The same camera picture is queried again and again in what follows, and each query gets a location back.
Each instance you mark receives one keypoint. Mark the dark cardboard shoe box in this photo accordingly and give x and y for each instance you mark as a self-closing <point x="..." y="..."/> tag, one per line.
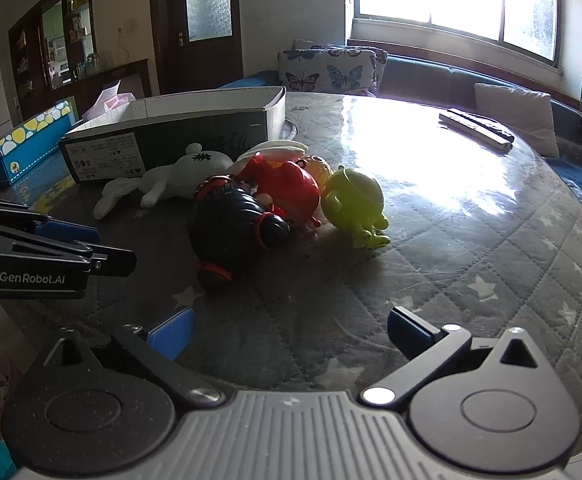
<point x="135" y="137"/>

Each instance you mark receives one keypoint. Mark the dark-haired doll figurine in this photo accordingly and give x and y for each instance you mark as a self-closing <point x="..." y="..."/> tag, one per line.
<point x="229" y="230"/>

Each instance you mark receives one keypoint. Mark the orange textured owl toy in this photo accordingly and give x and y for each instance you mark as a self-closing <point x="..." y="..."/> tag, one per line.
<point x="315" y="168"/>

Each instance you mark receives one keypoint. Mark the white pink tissue pack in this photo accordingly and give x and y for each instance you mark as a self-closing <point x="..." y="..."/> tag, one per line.
<point x="108" y="99"/>

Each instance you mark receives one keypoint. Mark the green one-eyed monster toy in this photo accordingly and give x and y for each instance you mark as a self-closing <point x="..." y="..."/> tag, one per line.
<point x="354" y="202"/>

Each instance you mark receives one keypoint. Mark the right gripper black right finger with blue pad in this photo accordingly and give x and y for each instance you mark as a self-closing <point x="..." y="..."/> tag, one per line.
<point x="430" y="351"/>

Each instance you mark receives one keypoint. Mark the blue sofa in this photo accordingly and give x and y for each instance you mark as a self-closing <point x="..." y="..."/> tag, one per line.
<point x="444" y="85"/>

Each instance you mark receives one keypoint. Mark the white cushion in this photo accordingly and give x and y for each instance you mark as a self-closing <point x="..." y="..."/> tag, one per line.
<point x="525" y="112"/>

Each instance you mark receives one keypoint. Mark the white plush rabbit toy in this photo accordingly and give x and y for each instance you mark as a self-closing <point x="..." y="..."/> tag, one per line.
<point x="180" y="179"/>

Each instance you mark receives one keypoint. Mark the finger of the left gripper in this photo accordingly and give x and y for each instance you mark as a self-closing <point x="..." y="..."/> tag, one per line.
<point x="109" y="261"/>
<point x="19" y="217"/>

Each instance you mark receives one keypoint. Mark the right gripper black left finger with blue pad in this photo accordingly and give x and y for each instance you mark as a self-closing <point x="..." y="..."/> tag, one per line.
<point x="153" y="351"/>

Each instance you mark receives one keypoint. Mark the black remote control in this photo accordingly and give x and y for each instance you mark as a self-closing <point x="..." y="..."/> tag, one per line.
<point x="487" y="123"/>

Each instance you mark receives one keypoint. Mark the dark wooden cabinet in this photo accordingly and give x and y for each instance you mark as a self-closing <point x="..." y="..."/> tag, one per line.
<point x="55" y="55"/>

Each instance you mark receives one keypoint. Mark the blue spotted tissue box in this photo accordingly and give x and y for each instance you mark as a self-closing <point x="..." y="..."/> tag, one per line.
<point x="30" y="143"/>

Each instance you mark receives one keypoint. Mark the grey remote control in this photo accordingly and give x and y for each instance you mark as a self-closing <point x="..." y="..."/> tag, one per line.
<point x="479" y="133"/>

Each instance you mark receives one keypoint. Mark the red round toy figure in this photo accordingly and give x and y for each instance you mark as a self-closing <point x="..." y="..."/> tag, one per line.
<point x="294" y="193"/>

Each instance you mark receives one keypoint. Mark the dark wooden door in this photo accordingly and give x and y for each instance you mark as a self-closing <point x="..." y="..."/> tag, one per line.
<point x="197" y="43"/>

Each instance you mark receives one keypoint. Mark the butterfly print cushion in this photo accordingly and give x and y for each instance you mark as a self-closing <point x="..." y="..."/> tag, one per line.
<point x="332" y="69"/>

